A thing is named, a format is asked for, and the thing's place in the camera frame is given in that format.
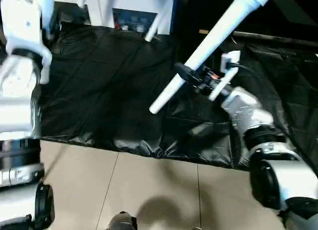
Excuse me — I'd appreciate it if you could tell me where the black glossy mat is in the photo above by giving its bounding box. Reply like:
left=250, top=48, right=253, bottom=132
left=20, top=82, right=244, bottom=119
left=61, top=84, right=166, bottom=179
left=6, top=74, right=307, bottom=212
left=36, top=1, right=318, bottom=170

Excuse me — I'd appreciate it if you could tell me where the long black bar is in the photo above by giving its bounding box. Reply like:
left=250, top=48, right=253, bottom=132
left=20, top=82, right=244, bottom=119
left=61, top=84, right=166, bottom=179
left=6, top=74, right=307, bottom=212
left=233, top=30, right=318, bottom=46

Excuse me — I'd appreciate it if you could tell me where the white cabinet with glass doors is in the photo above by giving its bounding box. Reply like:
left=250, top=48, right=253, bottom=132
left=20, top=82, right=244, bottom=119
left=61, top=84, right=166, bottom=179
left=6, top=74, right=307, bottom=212
left=84, top=0, right=177, bottom=35

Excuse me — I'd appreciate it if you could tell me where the dark robot torso part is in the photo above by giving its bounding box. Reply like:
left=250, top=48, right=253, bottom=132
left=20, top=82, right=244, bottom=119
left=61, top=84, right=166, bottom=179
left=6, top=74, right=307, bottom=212
left=108, top=211, right=139, bottom=230

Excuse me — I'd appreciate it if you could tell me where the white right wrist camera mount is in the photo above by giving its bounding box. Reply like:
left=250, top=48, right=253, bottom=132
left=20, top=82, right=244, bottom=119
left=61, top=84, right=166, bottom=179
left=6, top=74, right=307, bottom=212
left=208, top=50, right=241, bottom=102

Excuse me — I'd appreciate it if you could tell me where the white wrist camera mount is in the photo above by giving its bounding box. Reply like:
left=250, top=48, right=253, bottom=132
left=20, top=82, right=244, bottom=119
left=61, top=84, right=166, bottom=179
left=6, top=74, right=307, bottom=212
left=208, top=50, right=241, bottom=102
left=0, top=0, right=53, bottom=85

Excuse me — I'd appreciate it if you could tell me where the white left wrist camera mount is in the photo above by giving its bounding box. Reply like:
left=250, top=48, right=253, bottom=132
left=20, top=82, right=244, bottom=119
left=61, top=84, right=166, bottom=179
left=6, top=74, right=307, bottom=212
left=0, top=0, right=53, bottom=85

